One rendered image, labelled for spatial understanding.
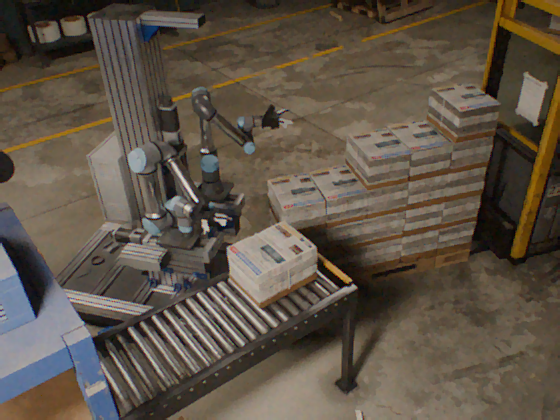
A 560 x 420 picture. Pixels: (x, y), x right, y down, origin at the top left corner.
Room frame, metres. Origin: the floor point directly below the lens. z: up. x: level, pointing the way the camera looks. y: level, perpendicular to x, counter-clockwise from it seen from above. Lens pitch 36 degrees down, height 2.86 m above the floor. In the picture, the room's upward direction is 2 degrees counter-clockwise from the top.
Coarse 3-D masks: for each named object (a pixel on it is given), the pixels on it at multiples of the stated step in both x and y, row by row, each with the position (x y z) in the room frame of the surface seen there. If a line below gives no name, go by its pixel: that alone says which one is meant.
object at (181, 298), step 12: (216, 276) 2.30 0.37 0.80; (228, 276) 2.30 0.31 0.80; (192, 288) 2.21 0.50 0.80; (204, 288) 2.21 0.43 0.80; (216, 288) 2.24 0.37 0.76; (168, 300) 2.13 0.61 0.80; (180, 300) 2.13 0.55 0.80; (144, 312) 2.05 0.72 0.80; (156, 312) 2.05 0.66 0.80; (192, 312) 2.15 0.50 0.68; (120, 324) 1.98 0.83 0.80; (132, 324) 1.97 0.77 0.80; (168, 324) 2.07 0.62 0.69; (96, 336) 1.91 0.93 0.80; (108, 336) 1.90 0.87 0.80; (144, 336) 1.99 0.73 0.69
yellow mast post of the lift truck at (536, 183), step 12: (552, 96) 3.21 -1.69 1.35; (552, 108) 3.17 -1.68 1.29; (552, 120) 3.15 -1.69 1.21; (552, 132) 3.15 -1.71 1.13; (540, 144) 3.19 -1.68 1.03; (552, 144) 3.16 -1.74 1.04; (540, 156) 3.16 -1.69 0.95; (552, 156) 3.16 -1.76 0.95; (540, 168) 3.15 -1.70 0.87; (540, 180) 3.16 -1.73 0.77; (528, 192) 3.18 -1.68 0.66; (540, 192) 3.16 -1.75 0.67; (528, 204) 3.15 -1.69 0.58; (528, 216) 3.15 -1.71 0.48; (516, 228) 3.22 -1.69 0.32; (528, 228) 3.16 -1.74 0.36; (516, 240) 3.17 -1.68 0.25; (516, 252) 3.15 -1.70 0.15
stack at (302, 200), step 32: (288, 192) 3.06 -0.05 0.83; (320, 192) 3.08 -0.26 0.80; (352, 192) 3.02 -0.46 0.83; (384, 192) 3.06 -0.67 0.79; (416, 192) 3.12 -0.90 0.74; (288, 224) 2.88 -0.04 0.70; (352, 224) 2.99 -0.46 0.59; (384, 224) 3.06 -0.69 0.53; (416, 224) 3.13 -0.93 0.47; (352, 256) 3.01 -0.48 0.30; (384, 256) 3.07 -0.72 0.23
